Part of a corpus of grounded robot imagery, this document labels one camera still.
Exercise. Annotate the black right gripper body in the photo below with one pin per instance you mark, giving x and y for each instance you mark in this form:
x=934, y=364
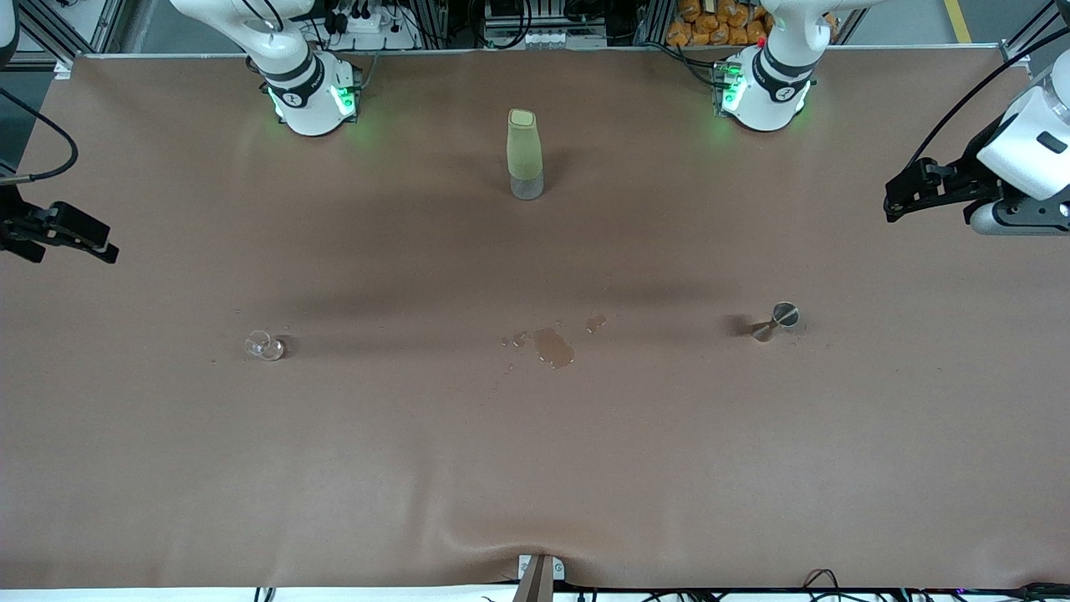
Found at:
x=12, y=227

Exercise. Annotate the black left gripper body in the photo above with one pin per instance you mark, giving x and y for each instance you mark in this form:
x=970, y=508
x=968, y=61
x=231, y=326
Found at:
x=971, y=173

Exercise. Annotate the steel double cone jigger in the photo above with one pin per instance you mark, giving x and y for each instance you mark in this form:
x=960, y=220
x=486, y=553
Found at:
x=784, y=315

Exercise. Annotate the small clear glass beaker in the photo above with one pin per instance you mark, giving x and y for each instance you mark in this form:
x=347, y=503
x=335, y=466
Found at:
x=266, y=347

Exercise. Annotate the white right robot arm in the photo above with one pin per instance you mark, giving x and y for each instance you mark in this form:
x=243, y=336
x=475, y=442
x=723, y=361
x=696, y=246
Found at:
x=305, y=109

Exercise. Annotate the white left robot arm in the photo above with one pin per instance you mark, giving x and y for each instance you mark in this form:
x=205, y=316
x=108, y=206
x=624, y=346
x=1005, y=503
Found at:
x=769, y=104

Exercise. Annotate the orange snack bags pile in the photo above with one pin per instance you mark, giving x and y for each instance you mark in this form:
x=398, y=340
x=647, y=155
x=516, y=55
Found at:
x=710, y=29

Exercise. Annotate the small liquid puddle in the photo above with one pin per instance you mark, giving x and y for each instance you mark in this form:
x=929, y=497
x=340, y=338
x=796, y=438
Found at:
x=596, y=323
x=521, y=339

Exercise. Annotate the white power strip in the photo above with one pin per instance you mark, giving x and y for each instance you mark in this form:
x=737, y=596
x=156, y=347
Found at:
x=368, y=25

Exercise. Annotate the large liquid puddle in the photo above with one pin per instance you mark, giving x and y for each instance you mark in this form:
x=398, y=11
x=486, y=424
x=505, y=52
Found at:
x=552, y=344

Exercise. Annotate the clear bottle with green sleeve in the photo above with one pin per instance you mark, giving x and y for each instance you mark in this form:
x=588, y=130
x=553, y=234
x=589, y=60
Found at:
x=524, y=150

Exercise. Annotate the grey electronics box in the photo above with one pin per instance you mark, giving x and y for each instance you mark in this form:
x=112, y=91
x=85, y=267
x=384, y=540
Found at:
x=543, y=38

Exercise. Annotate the brown table mat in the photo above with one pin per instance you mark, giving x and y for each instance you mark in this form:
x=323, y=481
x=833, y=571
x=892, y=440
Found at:
x=535, y=468

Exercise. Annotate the aluminium frame profile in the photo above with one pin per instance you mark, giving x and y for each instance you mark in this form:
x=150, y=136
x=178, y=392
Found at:
x=58, y=29

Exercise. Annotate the metal table edge bracket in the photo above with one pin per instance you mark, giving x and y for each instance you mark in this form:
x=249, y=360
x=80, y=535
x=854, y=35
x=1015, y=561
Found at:
x=541, y=577

